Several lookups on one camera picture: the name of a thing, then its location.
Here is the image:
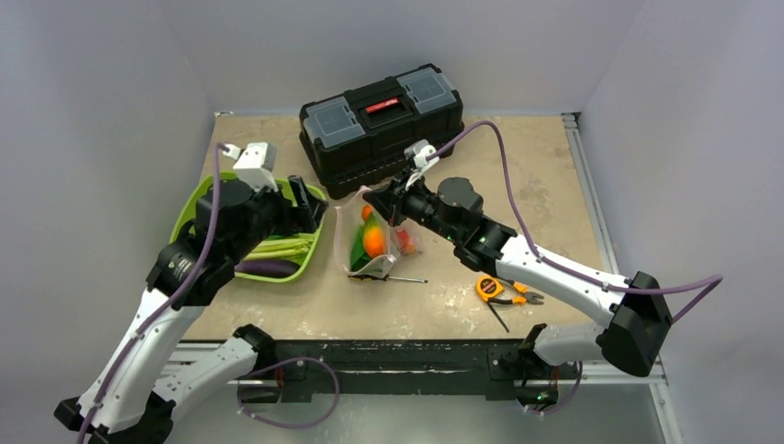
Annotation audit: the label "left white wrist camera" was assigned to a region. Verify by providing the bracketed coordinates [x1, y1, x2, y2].
[216, 142, 278, 191]

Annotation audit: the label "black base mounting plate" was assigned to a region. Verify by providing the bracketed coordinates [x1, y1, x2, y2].
[239, 339, 580, 408]

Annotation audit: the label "orange green mango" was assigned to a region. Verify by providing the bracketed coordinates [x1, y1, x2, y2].
[361, 224, 386, 259]

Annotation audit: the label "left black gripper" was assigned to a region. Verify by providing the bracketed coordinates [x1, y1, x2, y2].
[227, 174, 325, 264]

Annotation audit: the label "green plastic tray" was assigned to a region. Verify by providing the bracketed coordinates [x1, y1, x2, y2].
[169, 176, 325, 284]

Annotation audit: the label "black plastic toolbox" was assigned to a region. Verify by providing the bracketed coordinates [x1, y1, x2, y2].
[299, 64, 465, 200]

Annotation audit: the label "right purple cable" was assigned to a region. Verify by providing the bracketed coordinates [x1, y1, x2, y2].
[425, 119, 724, 326]

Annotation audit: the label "purple eggplant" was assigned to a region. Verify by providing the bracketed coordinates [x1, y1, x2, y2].
[235, 259, 300, 278]

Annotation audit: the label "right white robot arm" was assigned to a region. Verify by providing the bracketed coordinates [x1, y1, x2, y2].
[362, 177, 673, 377]

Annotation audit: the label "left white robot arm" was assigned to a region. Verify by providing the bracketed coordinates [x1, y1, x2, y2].
[54, 175, 327, 443]

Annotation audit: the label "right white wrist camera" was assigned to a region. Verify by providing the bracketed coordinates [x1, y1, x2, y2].
[404, 139, 440, 191]

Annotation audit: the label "orange tape measure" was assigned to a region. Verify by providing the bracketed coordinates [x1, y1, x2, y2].
[475, 276, 504, 302]

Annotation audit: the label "orange carrot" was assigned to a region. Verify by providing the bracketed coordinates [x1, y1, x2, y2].
[361, 204, 373, 222]

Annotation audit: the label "black yellow screwdriver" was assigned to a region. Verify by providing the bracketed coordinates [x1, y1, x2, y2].
[348, 274, 429, 284]

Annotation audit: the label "clear zip top bag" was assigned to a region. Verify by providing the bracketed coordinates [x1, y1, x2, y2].
[333, 186, 423, 280]

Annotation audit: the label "orange black pliers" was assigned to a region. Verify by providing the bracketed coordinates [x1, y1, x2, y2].
[484, 277, 544, 333]

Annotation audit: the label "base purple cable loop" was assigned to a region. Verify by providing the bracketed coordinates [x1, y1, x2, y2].
[236, 357, 342, 431]

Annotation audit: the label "green celery stalks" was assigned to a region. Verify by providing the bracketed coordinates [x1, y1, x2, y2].
[245, 237, 313, 260]

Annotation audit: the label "green leafy vegetable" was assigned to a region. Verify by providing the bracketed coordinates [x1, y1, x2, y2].
[349, 237, 372, 272]

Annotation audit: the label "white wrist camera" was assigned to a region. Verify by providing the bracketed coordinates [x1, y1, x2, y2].
[404, 139, 440, 191]
[216, 142, 278, 191]

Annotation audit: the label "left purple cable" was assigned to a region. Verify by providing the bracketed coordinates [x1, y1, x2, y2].
[74, 142, 233, 444]

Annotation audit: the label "aluminium frame rails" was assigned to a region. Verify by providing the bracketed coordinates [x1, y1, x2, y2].
[171, 117, 682, 443]

